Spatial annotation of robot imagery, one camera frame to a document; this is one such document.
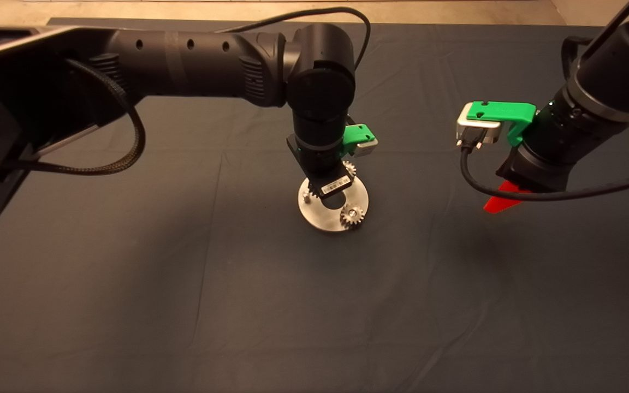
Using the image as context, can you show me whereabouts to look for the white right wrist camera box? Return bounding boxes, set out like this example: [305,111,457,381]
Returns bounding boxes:
[456,115,503,147]

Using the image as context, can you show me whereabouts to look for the green right camera mount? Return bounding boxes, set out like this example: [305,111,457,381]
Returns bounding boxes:
[466,101,538,147]

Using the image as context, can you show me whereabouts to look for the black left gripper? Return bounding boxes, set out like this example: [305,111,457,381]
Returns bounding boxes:
[286,135,356,199]

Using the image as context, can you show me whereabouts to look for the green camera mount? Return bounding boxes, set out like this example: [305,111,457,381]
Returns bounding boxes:
[466,101,538,147]
[343,124,376,156]

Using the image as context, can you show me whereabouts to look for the green left camera mount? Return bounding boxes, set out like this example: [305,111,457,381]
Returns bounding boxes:
[343,124,376,156]

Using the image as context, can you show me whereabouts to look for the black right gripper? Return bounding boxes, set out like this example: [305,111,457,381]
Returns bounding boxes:
[483,145,572,215]

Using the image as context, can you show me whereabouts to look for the dark grey table cloth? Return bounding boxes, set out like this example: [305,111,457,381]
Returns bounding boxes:
[0,17,629,393]

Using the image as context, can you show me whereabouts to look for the thin black cable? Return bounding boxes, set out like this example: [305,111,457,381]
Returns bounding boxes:
[222,7,372,69]

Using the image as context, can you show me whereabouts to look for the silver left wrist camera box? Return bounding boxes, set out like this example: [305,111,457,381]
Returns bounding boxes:
[354,136,379,158]

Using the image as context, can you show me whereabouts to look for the round metal carrier plate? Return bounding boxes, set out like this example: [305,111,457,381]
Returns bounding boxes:
[298,175,370,233]

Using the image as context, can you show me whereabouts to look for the black ribbed cable loop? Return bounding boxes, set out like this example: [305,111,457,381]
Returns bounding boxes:
[560,35,594,82]
[0,59,147,176]

